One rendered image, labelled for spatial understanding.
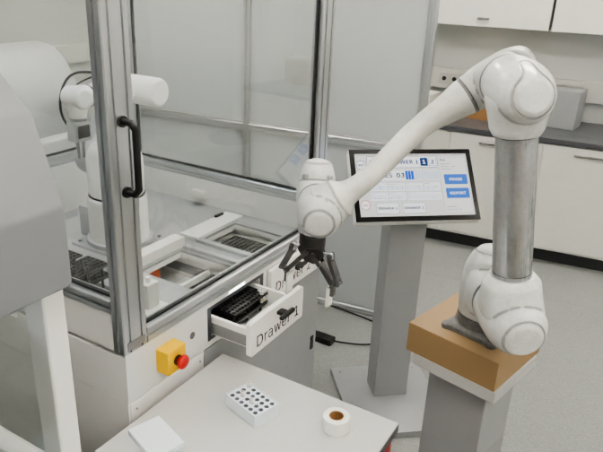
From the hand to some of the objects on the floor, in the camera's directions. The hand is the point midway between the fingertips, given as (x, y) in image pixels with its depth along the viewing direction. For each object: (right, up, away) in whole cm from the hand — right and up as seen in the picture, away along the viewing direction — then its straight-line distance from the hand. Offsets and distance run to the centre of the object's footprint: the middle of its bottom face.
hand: (308, 295), depth 184 cm
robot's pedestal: (+50, -90, +41) cm, 111 cm away
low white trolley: (-20, -105, -2) cm, 107 cm away
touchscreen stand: (+39, -62, +110) cm, 132 cm away
